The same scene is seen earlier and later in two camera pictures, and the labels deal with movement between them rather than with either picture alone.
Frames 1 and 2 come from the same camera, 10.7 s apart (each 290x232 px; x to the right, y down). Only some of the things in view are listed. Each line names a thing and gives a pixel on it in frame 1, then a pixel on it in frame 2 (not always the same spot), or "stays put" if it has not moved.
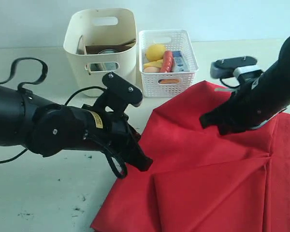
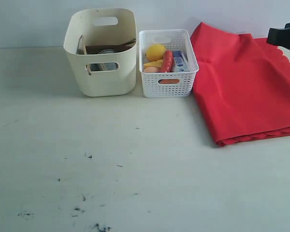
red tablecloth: (201, 180) → (249, 90)
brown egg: (152, 69) stays put
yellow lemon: (154, 52) stays put
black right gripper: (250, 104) → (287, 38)
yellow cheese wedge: (158, 64) stays put
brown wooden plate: (97, 49) stays put
